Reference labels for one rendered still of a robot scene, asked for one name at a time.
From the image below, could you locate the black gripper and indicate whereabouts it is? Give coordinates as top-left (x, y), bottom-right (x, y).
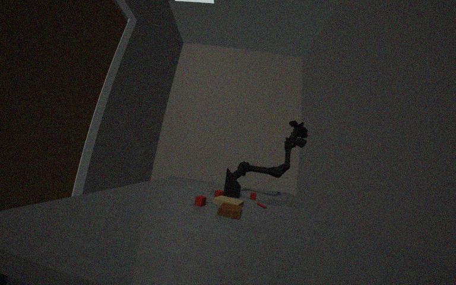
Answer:
top-left (289, 121), bottom-right (308, 138)

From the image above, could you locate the brown square block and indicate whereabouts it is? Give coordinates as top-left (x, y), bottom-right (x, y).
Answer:
top-left (217, 202), bottom-right (242, 220)

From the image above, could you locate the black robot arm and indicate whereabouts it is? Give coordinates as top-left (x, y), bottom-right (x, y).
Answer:
top-left (232, 127), bottom-right (308, 180)

